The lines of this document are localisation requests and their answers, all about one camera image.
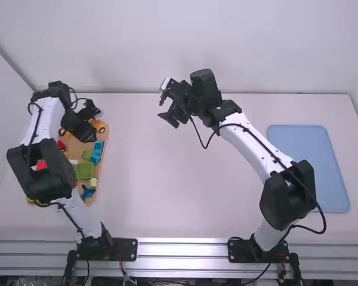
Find green large toy brick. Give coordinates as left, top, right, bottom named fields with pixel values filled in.
left=76, top=162, right=96, bottom=181

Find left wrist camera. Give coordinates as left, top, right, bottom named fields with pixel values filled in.
left=82, top=100, right=102, bottom=120

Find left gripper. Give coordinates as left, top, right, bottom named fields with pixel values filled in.
left=72, top=119, right=97, bottom=143

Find tan tray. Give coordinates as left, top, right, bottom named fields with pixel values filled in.
left=55, top=119, right=110, bottom=207

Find silver rails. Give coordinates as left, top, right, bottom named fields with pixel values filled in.
left=0, top=238, right=358, bottom=279

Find blue mat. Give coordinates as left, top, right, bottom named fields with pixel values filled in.
left=267, top=124, right=351, bottom=213

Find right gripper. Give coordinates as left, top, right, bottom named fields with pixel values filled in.
left=157, top=79, right=198, bottom=129

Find yellow toy car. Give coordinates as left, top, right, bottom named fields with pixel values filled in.
left=88, top=118, right=108, bottom=135

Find black cable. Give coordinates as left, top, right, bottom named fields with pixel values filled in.
left=286, top=166, right=328, bottom=235
left=188, top=114, right=224, bottom=150
left=68, top=86, right=89, bottom=110

